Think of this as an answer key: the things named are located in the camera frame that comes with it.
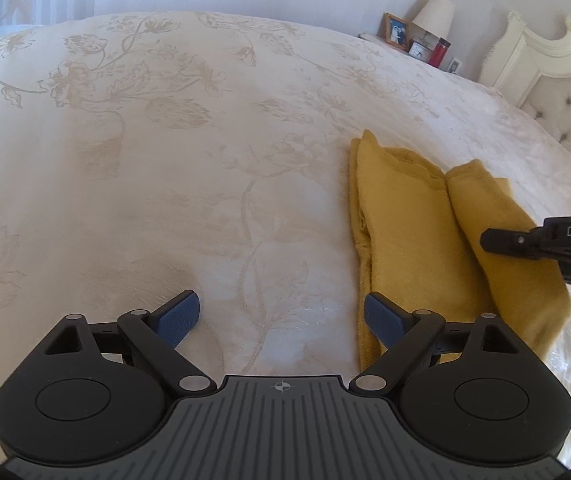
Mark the white table lamp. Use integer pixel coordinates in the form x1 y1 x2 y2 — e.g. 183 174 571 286
411 0 455 44

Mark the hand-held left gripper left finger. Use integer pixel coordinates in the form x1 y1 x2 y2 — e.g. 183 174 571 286
40 289 217 397

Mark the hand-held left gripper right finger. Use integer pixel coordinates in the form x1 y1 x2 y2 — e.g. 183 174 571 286
348 291 523 397

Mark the wooden picture frame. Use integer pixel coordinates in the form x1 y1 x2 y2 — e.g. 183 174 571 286
382 12 411 51

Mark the yellow garment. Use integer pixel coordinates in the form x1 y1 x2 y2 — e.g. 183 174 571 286
348 129 571 373

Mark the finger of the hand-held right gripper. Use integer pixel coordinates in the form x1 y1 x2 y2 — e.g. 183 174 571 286
480 227 546 262

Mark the cream tufted headboard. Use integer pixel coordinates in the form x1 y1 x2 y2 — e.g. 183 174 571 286
478 10 571 176

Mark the red cup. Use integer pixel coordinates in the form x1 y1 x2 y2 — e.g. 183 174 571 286
428 37 452 68

